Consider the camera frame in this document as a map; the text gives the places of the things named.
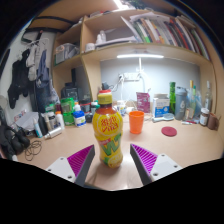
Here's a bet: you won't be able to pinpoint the clear bottle with yellow cap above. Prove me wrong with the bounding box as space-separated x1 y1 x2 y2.
187 79 197 119

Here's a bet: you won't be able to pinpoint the white power strip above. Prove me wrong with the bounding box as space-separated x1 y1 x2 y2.
119 72 141 82

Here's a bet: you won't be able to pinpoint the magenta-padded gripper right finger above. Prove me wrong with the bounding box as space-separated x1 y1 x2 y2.
129 143 183 186

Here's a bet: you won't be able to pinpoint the tall green bottle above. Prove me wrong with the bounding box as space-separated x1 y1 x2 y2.
168 81 177 115

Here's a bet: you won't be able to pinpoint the brown mug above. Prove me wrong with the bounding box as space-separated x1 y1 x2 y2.
207 112 222 131

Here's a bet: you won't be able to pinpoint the grey shaker bottle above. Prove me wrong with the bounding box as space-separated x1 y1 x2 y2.
174 86 188 121

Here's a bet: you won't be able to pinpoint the black hair ties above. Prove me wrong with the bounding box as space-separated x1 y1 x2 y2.
24 139 43 162

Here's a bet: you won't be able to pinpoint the black bag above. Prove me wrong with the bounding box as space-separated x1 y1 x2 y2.
0 124 31 158

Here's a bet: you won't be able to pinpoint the white bar desk lamp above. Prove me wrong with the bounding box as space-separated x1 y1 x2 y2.
116 52 165 83

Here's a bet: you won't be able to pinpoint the white and blue box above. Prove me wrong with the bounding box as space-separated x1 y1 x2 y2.
152 93 171 118

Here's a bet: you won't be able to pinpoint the orange plastic cup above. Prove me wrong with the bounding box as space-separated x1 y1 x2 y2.
128 110 145 135

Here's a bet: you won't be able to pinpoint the brown jar with white lid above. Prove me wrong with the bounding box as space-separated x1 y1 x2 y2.
199 107 211 127

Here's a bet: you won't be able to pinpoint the clear glass bottle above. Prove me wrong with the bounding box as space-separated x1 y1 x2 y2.
203 80 213 113

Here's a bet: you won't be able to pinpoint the yellow drink bottle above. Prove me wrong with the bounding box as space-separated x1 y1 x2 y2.
91 89 124 169

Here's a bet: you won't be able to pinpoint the magenta pouch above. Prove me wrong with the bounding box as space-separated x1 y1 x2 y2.
135 91 151 114

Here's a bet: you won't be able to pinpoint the flat round red coaster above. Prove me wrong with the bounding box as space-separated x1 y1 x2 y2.
161 125 178 137

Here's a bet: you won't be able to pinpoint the green plastic container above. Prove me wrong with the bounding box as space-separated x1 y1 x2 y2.
60 97 76 126

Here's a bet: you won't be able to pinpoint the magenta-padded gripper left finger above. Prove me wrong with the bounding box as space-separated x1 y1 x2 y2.
45 144 96 188

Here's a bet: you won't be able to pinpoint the white bottle with blue cap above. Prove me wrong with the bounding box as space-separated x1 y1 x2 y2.
72 109 87 128

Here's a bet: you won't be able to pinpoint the hanging clothes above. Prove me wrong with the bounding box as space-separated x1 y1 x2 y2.
7 38 51 113

